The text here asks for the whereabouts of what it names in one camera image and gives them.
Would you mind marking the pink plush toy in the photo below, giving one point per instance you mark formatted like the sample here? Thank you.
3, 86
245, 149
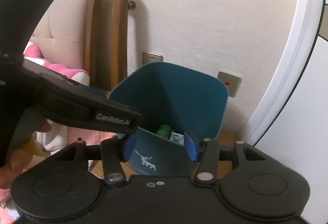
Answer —
59, 67

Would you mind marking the beige wall socket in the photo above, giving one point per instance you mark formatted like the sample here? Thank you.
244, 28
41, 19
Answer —
152, 57

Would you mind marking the person's left hand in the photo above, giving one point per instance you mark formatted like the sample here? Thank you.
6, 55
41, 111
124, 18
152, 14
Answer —
15, 162

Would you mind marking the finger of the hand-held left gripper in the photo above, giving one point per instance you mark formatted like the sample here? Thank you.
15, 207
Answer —
84, 108
92, 91

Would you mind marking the teal deer print trash bin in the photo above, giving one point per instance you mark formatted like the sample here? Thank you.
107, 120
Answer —
179, 96

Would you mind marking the metal bed bumper knob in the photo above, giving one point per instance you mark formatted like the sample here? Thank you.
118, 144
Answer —
132, 4

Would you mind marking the wooden nightstand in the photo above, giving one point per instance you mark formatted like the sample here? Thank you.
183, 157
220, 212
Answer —
226, 137

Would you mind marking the toothpaste box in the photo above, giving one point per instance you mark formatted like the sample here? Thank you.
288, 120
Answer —
176, 139

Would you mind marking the pastel printed bedsheet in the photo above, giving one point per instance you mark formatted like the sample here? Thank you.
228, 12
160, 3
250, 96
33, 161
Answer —
84, 135

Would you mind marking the green can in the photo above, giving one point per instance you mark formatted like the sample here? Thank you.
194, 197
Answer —
164, 131

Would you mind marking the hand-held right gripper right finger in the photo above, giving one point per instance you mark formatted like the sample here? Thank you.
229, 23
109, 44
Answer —
191, 148

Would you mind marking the grey white cloth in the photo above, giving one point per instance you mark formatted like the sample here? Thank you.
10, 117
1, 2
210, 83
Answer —
53, 140

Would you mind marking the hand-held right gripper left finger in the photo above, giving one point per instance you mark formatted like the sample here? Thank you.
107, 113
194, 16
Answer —
129, 147

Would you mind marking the beige wall switch red light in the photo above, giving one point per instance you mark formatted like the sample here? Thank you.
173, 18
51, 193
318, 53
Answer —
228, 81

